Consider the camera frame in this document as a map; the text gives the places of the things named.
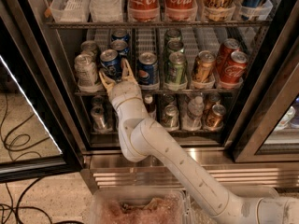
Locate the stainless steel fridge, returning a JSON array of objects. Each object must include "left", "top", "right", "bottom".
[{"left": 1, "top": 0, "right": 298, "bottom": 189}]

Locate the silver can shelf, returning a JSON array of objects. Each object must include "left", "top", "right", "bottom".
[
  {"left": 91, "top": 95, "right": 104, "bottom": 106},
  {"left": 91, "top": 105, "right": 108, "bottom": 131}
]

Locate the clear water bottle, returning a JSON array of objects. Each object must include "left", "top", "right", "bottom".
[{"left": 183, "top": 95, "right": 204, "bottom": 131}]

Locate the middle green soda can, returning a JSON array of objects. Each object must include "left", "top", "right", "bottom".
[{"left": 164, "top": 40, "right": 184, "bottom": 58}]

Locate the white soda can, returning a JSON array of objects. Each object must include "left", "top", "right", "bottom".
[
  {"left": 74, "top": 54, "right": 101, "bottom": 92},
  {"left": 80, "top": 40, "right": 100, "bottom": 60}
]

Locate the green soda can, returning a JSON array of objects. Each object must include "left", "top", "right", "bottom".
[
  {"left": 164, "top": 40, "right": 184, "bottom": 58},
  {"left": 165, "top": 51, "right": 187, "bottom": 85},
  {"left": 164, "top": 28, "right": 181, "bottom": 44}
]

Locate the empty white shelf tray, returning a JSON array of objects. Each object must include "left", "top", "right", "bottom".
[{"left": 50, "top": 0, "right": 91, "bottom": 22}]

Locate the rear green soda can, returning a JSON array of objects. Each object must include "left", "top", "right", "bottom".
[{"left": 164, "top": 28, "right": 181, "bottom": 44}]

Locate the front red coke can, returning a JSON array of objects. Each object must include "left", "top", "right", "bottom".
[{"left": 220, "top": 50, "right": 248, "bottom": 84}]

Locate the rear red coke can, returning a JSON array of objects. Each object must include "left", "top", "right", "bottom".
[{"left": 216, "top": 38, "right": 240, "bottom": 74}]

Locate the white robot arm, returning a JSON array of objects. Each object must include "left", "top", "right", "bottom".
[{"left": 99, "top": 59, "right": 299, "bottom": 224}]

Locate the blue pepsi can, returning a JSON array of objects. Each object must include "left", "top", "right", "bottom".
[
  {"left": 111, "top": 29, "right": 130, "bottom": 43},
  {"left": 100, "top": 49, "right": 122, "bottom": 80},
  {"left": 110, "top": 40, "right": 129, "bottom": 56},
  {"left": 137, "top": 52, "right": 158, "bottom": 85}
]

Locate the rear gold can bottom shelf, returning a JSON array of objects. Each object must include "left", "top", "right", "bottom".
[{"left": 204, "top": 92, "right": 221, "bottom": 115}]

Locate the gold soda can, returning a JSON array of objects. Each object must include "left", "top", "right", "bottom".
[{"left": 192, "top": 50, "right": 216, "bottom": 83}]

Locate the front gold can bottom shelf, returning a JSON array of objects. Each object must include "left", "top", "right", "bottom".
[{"left": 205, "top": 105, "right": 226, "bottom": 128}]

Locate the coca-cola bottle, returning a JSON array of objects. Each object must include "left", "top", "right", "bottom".
[
  {"left": 164, "top": 0, "right": 193, "bottom": 21},
  {"left": 129, "top": 0, "right": 159, "bottom": 21}
]

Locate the front white soda can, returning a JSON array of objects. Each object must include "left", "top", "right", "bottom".
[{"left": 74, "top": 54, "right": 101, "bottom": 92}]

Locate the right brown juice bottle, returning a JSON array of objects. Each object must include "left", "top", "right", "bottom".
[{"left": 144, "top": 94, "right": 156, "bottom": 119}]

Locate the rear white soda can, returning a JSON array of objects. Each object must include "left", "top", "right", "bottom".
[{"left": 80, "top": 40, "right": 100, "bottom": 60}]

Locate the left coca-cola bottle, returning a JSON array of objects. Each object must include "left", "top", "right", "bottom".
[{"left": 129, "top": 0, "right": 159, "bottom": 21}]

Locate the front green soda can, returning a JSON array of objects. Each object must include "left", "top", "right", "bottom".
[{"left": 165, "top": 51, "right": 187, "bottom": 85}]

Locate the clear plastic bin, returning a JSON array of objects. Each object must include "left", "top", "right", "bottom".
[
  {"left": 187, "top": 185, "right": 279, "bottom": 224},
  {"left": 90, "top": 187, "right": 190, "bottom": 224}
]

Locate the right clear plastic bin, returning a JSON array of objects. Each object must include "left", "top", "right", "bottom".
[{"left": 187, "top": 185, "right": 279, "bottom": 224}]

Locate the gold black can top shelf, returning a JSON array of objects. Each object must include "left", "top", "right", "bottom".
[{"left": 203, "top": 0, "right": 233, "bottom": 21}]

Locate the rear silver can bottom shelf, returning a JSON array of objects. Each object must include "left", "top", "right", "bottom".
[{"left": 91, "top": 95, "right": 104, "bottom": 106}]

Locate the right coca-cola bottle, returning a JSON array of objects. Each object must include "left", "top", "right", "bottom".
[{"left": 164, "top": 0, "right": 193, "bottom": 21}]

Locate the front silver can bottom shelf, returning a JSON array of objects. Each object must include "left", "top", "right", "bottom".
[{"left": 91, "top": 105, "right": 108, "bottom": 131}]

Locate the black floor cable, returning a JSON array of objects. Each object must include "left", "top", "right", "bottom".
[{"left": 0, "top": 93, "right": 84, "bottom": 224}]

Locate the green white can bottom shelf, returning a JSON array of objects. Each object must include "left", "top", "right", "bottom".
[{"left": 161, "top": 105, "right": 178, "bottom": 131}]

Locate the left clear plastic bin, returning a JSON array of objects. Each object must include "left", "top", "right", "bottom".
[{"left": 90, "top": 187, "right": 190, "bottom": 224}]

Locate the red coke can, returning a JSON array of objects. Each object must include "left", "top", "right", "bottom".
[
  {"left": 216, "top": 38, "right": 240, "bottom": 74},
  {"left": 220, "top": 50, "right": 248, "bottom": 84}
]

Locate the open glass fridge door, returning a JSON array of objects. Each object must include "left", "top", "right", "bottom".
[{"left": 0, "top": 16, "right": 82, "bottom": 183}]

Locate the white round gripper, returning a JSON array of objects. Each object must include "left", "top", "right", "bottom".
[{"left": 99, "top": 58, "right": 142, "bottom": 107}]

